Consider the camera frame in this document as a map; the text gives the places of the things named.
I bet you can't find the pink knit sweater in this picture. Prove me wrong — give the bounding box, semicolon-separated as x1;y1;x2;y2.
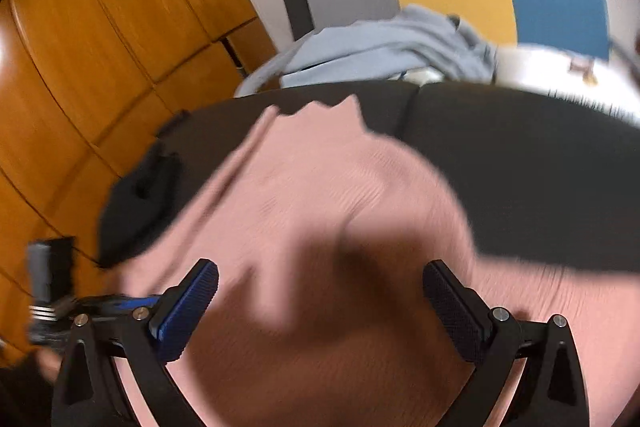
118;98;639;426

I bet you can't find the black bed cover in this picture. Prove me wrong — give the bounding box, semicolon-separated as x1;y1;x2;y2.
98;81;639;272

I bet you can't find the white printed pillow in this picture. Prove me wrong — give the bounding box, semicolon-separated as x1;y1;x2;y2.
399;43;640;128

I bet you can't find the light blue garment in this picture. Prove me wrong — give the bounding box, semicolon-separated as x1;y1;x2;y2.
234;4;497;98

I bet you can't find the wooden wardrobe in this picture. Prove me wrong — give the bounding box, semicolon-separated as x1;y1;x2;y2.
1;0;276;364

